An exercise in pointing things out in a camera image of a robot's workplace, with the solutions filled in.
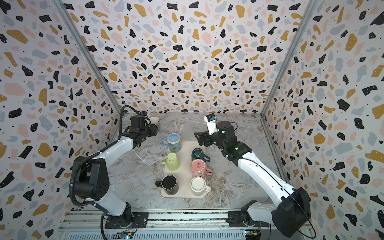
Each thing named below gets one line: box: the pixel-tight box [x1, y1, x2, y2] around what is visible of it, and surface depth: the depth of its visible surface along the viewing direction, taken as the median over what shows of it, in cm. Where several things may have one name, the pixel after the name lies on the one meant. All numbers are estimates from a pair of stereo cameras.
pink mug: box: [190, 159, 214, 179], surface depth 83 cm
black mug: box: [155, 174, 179, 196], surface depth 80 cm
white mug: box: [190, 176, 212, 196], surface depth 80 cm
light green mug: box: [160, 152, 181, 171], surface depth 88 cm
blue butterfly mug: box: [161, 133, 182, 153], surface depth 95 cm
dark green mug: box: [191, 148, 210, 163], surface depth 89 cm
